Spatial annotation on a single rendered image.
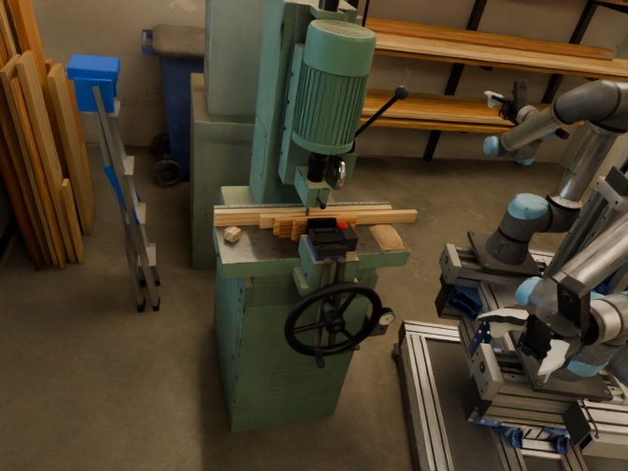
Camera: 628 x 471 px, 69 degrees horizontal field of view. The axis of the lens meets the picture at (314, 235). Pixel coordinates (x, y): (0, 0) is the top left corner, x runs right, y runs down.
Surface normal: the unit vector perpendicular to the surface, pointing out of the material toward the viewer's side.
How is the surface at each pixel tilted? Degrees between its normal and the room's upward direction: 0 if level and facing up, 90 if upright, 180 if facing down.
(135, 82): 90
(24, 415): 0
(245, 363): 90
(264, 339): 90
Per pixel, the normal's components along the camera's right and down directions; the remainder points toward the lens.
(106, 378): 0.16, -0.80
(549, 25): 0.23, 0.61
